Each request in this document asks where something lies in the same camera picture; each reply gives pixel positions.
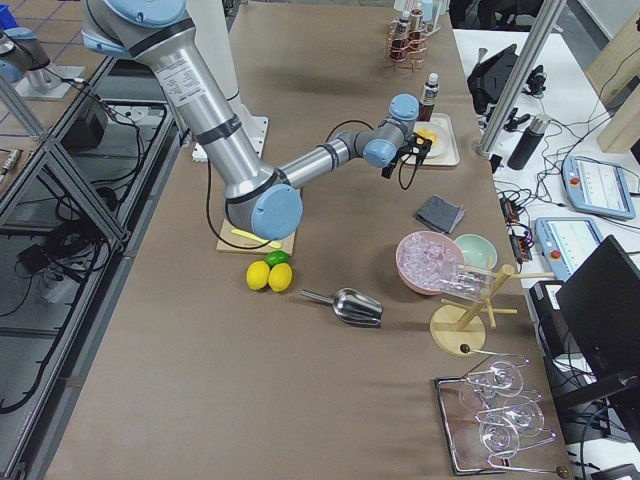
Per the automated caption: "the wooden cutting board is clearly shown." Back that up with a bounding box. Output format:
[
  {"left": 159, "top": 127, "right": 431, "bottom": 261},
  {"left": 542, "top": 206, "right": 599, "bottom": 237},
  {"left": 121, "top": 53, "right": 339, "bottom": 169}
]
[{"left": 216, "top": 220, "right": 296, "bottom": 254}]

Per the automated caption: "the pink bowl with ice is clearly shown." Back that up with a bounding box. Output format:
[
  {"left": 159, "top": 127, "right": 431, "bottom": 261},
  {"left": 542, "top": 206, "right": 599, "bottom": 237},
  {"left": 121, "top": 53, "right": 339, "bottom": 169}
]
[{"left": 395, "top": 231, "right": 464, "bottom": 295}]

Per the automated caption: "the upper teach pendant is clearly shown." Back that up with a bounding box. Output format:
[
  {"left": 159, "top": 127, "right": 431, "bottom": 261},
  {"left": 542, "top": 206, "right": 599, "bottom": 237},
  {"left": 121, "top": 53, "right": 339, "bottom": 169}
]
[{"left": 562, "top": 156, "right": 636, "bottom": 220}]

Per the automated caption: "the teach pendant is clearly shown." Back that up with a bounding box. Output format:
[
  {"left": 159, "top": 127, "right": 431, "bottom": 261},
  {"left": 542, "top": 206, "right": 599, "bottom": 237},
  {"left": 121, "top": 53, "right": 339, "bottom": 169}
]
[
  {"left": 534, "top": 217, "right": 603, "bottom": 281},
  {"left": 562, "top": 156, "right": 636, "bottom": 220}
]

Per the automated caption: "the tea bottle on tray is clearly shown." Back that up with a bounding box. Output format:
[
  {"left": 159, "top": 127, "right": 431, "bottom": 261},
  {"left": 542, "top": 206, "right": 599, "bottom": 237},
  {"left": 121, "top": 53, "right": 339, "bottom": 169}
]
[{"left": 417, "top": 72, "right": 439, "bottom": 122}]

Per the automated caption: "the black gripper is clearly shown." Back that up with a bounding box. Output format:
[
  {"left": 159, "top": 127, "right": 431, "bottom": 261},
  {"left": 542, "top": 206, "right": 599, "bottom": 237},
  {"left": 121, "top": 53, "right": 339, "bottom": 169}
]
[{"left": 381, "top": 133, "right": 431, "bottom": 178}]

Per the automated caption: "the black monitor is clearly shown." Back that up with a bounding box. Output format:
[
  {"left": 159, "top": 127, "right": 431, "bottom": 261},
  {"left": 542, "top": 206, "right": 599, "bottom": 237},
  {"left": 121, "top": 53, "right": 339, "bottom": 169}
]
[{"left": 554, "top": 234, "right": 640, "bottom": 426}]

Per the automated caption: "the green bowl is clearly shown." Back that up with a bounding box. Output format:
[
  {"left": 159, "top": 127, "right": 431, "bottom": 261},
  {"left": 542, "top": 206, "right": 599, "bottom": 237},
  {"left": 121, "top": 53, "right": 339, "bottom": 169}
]
[{"left": 454, "top": 234, "right": 498, "bottom": 270}]

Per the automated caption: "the lower yellow lemon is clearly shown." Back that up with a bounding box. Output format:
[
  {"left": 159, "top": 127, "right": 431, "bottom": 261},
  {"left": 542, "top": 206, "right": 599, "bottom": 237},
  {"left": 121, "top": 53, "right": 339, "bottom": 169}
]
[{"left": 268, "top": 263, "right": 293, "bottom": 293}]

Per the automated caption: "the white rabbit tray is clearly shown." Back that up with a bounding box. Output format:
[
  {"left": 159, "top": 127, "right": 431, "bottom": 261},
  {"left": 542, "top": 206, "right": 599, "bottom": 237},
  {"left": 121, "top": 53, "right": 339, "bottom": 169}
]
[{"left": 414, "top": 113, "right": 460, "bottom": 168}]

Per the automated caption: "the clear glass on mug tree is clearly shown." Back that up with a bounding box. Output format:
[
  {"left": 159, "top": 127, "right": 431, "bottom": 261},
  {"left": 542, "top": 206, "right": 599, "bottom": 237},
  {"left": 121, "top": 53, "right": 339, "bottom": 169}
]
[{"left": 437, "top": 262, "right": 494, "bottom": 303}]

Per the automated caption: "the glazed braided donut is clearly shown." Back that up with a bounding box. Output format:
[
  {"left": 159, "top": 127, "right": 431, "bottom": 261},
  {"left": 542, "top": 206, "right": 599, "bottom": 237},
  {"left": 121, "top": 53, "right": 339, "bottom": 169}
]
[{"left": 415, "top": 128, "right": 439, "bottom": 148}]

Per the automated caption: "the lower clear wine glass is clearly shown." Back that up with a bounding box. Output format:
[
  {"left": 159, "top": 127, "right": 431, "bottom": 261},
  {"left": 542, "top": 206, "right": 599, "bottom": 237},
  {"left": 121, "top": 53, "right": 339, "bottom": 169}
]
[{"left": 475, "top": 398, "right": 544, "bottom": 459}]

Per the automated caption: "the black thermos bottle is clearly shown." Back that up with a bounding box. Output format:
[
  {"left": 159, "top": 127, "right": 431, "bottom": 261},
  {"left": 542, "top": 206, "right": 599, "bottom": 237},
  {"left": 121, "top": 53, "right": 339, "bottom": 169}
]
[{"left": 507, "top": 114, "right": 551, "bottom": 170}]

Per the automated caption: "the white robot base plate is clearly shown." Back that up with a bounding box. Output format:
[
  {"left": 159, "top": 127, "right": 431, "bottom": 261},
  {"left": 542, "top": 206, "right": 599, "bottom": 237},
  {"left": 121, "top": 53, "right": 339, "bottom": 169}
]
[{"left": 230, "top": 96, "right": 269, "bottom": 158}]

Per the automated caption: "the aluminium frame post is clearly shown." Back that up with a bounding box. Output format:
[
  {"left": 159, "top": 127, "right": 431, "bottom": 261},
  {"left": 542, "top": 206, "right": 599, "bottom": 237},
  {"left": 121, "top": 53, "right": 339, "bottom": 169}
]
[{"left": 477, "top": 0, "right": 566, "bottom": 157}]

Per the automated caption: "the lower teach pendant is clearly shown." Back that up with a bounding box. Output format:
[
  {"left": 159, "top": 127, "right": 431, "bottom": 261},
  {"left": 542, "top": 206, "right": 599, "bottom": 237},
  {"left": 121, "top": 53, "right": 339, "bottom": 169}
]
[{"left": 534, "top": 217, "right": 603, "bottom": 281}]

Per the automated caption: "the copper wire bottle rack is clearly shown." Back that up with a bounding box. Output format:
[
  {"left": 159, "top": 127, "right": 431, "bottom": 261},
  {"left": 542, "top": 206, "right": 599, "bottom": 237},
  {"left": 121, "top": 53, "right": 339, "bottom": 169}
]
[{"left": 385, "top": 18, "right": 428, "bottom": 71}]

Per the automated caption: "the mirrored glass rack tray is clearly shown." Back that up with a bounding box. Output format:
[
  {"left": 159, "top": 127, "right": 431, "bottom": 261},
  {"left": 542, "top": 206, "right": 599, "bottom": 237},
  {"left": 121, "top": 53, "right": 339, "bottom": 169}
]
[{"left": 434, "top": 351, "right": 570, "bottom": 479}]

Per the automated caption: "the yellow plastic knife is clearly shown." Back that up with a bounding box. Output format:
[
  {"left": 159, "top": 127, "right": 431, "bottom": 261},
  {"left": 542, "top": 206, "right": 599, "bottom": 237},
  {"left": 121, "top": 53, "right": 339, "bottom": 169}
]
[{"left": 231, "top": 228, "right": 282, "bottom": 249}]

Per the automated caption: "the green lime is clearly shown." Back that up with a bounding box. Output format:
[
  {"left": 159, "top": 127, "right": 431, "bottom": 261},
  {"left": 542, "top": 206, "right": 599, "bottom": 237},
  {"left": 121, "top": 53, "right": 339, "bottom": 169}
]
[{"left": 264, "top": 250, "right": 289, "bottom": 268}]

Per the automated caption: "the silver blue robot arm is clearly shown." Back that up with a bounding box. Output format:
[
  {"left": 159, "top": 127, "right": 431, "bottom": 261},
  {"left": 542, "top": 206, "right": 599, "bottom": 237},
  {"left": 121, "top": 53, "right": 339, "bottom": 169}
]
[{"left": 82, "top": 1, "right": 419, "bottom": 240}]

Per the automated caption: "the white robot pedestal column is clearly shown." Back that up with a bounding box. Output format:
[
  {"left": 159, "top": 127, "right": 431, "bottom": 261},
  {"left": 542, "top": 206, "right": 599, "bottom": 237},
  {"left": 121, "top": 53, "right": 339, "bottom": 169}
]
[{"left": 190, "top": 1, "right": 239, "bottom": 101}]

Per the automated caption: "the metal ice scoop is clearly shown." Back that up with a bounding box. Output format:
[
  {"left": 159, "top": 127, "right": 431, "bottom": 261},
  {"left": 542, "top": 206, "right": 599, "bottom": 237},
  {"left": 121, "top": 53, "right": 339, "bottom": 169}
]
[{"left": 300, "top": 288, "right": 383, "bottom": 328}]

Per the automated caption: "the clear wine glass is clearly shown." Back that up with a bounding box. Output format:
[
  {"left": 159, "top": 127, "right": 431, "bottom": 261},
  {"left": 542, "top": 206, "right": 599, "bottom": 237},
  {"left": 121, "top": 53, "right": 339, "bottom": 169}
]
[
  {"left": 458, "top": 360, "right": 524, "bottom": 411},
  {"left": 475, "top": 398, "right": 544, "bottom": 459}
]

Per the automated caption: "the grey folded cloth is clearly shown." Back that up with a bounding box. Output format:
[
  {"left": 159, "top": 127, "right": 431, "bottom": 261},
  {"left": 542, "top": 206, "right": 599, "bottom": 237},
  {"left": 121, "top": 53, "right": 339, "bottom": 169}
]
[{"left": 415, "top": 195, "right": 465, "bottom": 234}]

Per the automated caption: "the upper yellow lemon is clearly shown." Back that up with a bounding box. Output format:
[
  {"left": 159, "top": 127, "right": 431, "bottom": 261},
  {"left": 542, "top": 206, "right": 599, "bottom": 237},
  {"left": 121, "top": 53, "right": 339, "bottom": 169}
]
[{"left": 245, "top": 260, "right": 271, "bottom": 291}]

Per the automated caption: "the yellow lemon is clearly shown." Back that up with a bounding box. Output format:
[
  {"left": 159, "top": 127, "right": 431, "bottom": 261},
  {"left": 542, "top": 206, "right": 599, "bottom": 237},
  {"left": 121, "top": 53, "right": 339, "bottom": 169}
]
[
  {"left": 268, "top": 263, "right": 293, "bottom": 293},
  {"left": 245, "top": 260, "right": 271, "bottom": 291}
]

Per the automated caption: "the white round plate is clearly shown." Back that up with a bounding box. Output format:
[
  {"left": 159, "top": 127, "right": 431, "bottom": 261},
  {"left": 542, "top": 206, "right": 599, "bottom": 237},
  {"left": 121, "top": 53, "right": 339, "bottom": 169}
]
[{"left": 414, "top": 122, "right": 451, "bottom": 158}]

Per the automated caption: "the tea bottle in rack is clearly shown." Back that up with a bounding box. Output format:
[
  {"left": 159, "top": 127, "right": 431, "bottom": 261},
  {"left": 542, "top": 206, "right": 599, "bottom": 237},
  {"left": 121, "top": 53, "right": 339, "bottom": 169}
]
[{"left": 391, "top": 18, "right": 408, "bottom": 52}]

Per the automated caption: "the upper clear wine glass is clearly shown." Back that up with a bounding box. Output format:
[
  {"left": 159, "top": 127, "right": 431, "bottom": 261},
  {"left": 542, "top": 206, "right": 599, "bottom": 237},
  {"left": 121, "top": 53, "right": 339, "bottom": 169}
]
[{"left": 458, "top": 360, "right": 524, "bottom": 411}]

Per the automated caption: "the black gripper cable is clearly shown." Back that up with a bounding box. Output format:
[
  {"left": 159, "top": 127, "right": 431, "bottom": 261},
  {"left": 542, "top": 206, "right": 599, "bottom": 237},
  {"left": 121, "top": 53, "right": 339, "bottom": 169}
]
[{"left": 397, "top": 149, "right": 426, "bottom": 191}]

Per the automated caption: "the wooden mug tree stand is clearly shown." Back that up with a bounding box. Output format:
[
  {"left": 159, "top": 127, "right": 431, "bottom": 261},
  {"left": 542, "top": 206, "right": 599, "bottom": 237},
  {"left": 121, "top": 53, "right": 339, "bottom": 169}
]
[{"left": 429, "top": 264, "right": 555, "bottom": 357}]

